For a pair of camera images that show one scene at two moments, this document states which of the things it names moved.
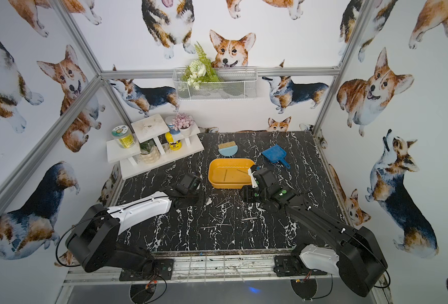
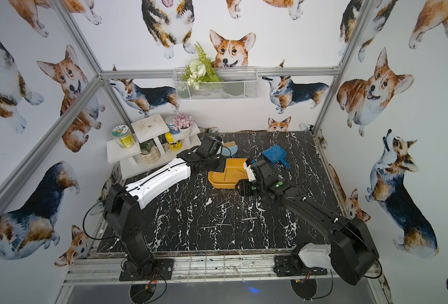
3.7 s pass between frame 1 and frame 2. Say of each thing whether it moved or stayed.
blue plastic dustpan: stayed
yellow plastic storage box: stayed
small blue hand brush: stayed
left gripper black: moved
